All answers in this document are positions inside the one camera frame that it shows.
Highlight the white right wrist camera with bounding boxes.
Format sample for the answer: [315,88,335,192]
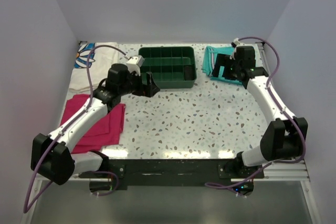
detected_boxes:
[231,38,241,48]

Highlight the folded teal shorts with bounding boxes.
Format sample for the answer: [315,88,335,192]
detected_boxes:
[202,46,242,86]

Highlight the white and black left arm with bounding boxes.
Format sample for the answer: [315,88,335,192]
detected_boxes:
[31,63,160,185]

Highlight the folded pink cloth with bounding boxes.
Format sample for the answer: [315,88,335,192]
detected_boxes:
[61,94,126,154]

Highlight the green plastic divided tray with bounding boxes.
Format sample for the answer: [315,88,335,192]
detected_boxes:
[138,46,197,90]

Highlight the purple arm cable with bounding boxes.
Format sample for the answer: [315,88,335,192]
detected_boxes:
[23,45,129,214]
[204,37,308,196]

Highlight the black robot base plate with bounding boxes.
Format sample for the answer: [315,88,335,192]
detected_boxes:
[78,158,263,191]

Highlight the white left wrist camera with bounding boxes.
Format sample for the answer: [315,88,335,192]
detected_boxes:
[126,55,144,76]

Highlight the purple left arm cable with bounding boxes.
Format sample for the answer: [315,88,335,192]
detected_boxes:
[23,45,129,214]

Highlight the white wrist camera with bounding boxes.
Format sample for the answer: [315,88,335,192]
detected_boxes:
[231,38,241,48]
[126,55,144,76]

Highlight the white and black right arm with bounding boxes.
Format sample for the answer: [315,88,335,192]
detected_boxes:
[212,45,308,178]

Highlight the black striped underwear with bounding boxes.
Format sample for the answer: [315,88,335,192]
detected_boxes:
[184,65,195,81]

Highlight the aluminium frame rail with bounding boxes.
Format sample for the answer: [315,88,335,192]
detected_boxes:
[264,161,310,181]

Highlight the cream daisy print shirt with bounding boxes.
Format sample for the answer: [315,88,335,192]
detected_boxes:
[69,42,120,92]

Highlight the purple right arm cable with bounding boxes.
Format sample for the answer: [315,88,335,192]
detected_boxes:
[204,37,308,196]

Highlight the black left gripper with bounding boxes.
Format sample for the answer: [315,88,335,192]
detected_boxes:
[119,69,159,98]

